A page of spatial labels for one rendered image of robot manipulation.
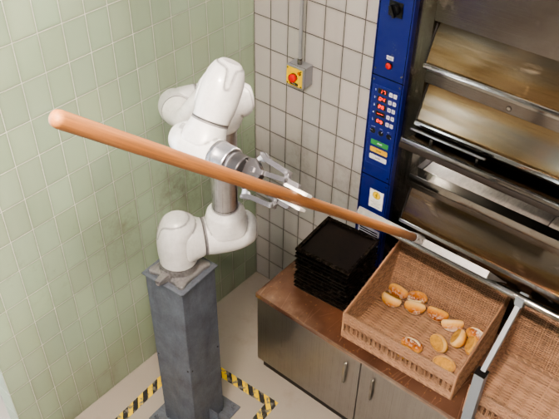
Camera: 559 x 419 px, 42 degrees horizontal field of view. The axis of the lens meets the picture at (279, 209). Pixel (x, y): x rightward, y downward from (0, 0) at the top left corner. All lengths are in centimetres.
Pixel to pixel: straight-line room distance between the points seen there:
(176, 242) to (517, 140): 134
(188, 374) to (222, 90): 169
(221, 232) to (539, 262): 130
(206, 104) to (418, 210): 162
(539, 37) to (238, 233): 129
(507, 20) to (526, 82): 23
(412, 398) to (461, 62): 138
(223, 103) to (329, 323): 167
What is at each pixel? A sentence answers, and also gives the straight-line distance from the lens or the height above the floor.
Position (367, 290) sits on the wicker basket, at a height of 72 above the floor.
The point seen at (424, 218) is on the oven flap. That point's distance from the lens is 327.
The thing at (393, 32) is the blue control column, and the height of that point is 180.
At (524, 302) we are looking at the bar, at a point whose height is 116.
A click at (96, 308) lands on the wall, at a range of 343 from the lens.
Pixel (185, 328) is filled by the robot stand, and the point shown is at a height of 79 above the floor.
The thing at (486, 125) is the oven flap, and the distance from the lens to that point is 290.
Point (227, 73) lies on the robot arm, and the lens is 186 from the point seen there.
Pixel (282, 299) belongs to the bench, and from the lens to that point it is 339.
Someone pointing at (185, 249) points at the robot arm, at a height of 117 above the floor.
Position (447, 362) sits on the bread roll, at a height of 65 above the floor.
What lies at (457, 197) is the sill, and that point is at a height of 117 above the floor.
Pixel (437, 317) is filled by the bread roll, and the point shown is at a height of 63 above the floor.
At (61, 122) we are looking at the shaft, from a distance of 112.
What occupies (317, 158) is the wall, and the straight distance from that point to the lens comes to 350.
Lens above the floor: 305
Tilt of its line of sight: 40 degrees down
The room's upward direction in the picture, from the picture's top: 1 degrees clockwise
